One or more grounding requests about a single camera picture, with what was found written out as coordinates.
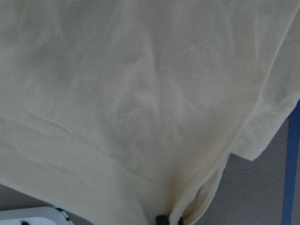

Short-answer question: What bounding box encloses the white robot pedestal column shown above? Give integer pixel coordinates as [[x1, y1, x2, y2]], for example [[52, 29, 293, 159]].
[[0, 206, 74, 225]]

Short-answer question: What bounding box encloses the cream long-sleeve graphic shirt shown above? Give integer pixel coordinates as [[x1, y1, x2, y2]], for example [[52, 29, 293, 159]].
[[0, 0, 300, 225]]

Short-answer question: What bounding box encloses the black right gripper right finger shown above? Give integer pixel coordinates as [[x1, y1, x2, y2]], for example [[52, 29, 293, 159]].
[[178, 217, 184, 225]]

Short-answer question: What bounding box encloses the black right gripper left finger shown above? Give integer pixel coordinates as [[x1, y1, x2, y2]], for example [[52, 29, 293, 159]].
[[156, 215, 168, 225]]

